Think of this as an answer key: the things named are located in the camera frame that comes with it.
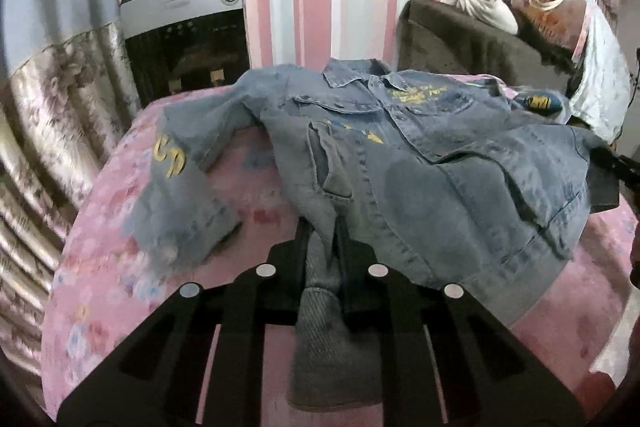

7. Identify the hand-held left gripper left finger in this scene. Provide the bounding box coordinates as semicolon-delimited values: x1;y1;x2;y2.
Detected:
56;218;312;427

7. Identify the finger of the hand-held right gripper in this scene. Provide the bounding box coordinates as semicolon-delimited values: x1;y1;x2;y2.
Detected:
591;143;640;188

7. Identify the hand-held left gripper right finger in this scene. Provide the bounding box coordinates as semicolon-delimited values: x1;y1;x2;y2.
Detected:
335;218;586;427

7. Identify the blue denim jacket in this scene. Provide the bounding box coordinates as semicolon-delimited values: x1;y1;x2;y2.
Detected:
134;58;622;414

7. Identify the dark garment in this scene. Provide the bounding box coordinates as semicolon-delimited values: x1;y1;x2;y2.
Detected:
515;13;577;74

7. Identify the pink gift bag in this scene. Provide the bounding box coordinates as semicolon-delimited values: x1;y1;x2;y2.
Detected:
510;0;595;58

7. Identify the brown fuzzy blanket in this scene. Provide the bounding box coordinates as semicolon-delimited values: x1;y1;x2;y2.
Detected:
397;0;576;98

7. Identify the white cloth bundle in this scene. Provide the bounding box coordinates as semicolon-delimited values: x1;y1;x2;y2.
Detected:
455;0;520;36

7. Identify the pink floral bed cover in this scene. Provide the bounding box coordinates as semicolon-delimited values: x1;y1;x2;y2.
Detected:
40;72;640;427

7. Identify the black and silver water dispenser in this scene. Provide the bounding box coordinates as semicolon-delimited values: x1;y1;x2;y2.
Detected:
119;0;252;108

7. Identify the floral curtain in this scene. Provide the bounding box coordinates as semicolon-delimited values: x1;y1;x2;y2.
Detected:
0;0;145;408

